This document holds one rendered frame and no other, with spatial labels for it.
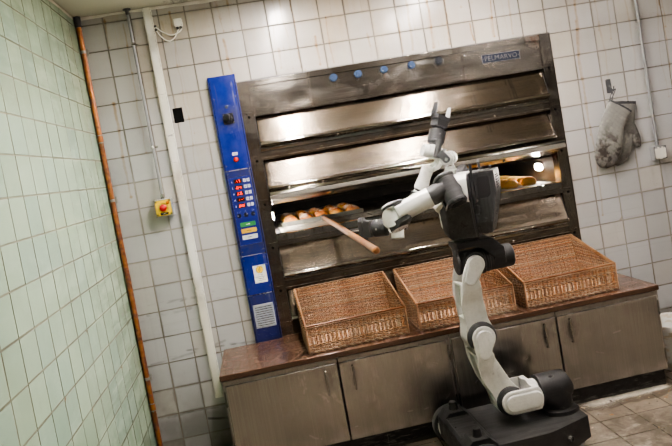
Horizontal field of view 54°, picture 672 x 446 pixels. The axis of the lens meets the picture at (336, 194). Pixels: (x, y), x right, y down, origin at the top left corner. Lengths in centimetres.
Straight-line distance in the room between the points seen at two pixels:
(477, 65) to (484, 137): 44
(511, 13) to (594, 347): 202
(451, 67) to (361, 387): 195
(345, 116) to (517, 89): 108
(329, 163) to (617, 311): 181
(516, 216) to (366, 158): 101
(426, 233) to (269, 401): 137
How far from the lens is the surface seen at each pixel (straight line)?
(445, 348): 365
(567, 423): 344
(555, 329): 384
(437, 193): 295
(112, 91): 403
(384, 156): 400
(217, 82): 394
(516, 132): 425
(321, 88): 399
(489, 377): 336
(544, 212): 432
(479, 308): 326
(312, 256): 398
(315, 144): 395
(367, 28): 407
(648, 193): 464
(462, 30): 421
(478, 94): 418
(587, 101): 445
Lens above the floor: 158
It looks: 3 degrees down
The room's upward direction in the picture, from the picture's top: 10 degrees counter-clockwise
